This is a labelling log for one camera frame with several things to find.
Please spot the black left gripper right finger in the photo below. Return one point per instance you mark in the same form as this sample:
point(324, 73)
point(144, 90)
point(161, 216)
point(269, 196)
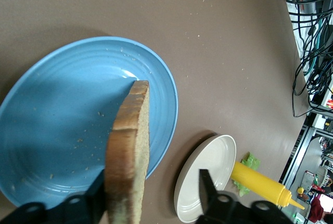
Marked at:
point(216, 208)

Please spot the beige round plate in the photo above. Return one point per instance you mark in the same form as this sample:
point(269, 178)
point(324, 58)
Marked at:
point(208, 172)

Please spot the yellow mustard squeeze bottle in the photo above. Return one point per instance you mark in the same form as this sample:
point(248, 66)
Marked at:
point(257, 179)

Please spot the green lettuce leaf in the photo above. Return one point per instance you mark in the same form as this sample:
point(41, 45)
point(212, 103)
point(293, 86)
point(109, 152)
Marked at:
point(251, 161)

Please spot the toasted bread slice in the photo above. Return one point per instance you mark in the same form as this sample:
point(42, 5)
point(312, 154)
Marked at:
point(127, 156)

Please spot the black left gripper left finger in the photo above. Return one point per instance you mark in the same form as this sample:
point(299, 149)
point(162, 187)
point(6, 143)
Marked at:
point(78, 208)

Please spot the aluminium frame rail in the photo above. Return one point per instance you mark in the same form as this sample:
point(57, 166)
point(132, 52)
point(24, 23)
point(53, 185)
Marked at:
point(296, 153)

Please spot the dark red cloth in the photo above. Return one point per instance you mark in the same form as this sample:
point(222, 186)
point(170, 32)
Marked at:
point(316, 209)

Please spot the blue round plate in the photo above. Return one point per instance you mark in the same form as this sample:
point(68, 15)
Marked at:
point(65, 117)

